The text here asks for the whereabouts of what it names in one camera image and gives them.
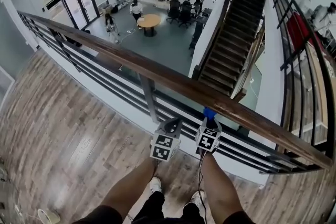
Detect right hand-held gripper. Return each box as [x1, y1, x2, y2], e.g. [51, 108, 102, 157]
[195, 117, 223, 157]

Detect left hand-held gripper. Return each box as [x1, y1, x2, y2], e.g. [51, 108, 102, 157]
[150, 117, 183, 163]

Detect blue cloth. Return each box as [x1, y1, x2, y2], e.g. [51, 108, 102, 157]
[202, 106, 217, 124]

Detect wooden railing with black bars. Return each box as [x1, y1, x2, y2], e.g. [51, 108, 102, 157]
[17, 10, 334, 174]

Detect person's left forearm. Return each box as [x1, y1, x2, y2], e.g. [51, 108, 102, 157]
[101, 156, 160, 209]

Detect person's right forearm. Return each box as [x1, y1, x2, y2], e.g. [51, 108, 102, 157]
[201, 152, 241, 216]

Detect black railing with wooden handrail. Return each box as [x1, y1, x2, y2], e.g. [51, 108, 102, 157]
[270, 0, 336, 146]

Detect person's left white shoe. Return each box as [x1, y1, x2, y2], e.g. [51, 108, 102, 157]
[149, 177, 163, 194]

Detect person's white shoe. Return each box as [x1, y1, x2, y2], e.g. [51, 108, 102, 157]
[189, 190, 206, 207]
[149, 177, 163, 194]

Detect person's right white shoe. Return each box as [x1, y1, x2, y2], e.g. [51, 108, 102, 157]
[189, 190, 206, 207]

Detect person's black trousers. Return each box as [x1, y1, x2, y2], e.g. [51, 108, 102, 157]
[128, 190, 208, 224]

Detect dark wooden staircase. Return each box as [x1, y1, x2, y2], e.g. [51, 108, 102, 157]
[191, 0, 266, 99]

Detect black cabinet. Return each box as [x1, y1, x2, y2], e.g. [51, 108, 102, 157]
[189, 16, 208, 51]

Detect round wooden table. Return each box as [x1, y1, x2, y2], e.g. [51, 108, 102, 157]
[136, 14, 161, 37]

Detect person's black shirt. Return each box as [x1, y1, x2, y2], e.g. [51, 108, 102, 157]
[73, 204, 257, 224]

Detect black office chair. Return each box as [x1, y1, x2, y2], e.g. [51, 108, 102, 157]
[178, 0, 195, 29]
[166, 0, 182, 25]

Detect red table cover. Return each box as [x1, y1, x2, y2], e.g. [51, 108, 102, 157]
[286, 12, 326, 61]

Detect right hand-held gripper cable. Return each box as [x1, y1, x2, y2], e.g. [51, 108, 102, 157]
[196, 149, 211, 224]

